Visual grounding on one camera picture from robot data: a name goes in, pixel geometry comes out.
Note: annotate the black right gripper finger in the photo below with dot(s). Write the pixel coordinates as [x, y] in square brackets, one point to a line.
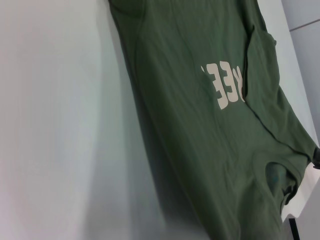
[317, 157]

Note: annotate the dark green T-shirt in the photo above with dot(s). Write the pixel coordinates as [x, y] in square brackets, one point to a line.
[187, 125]

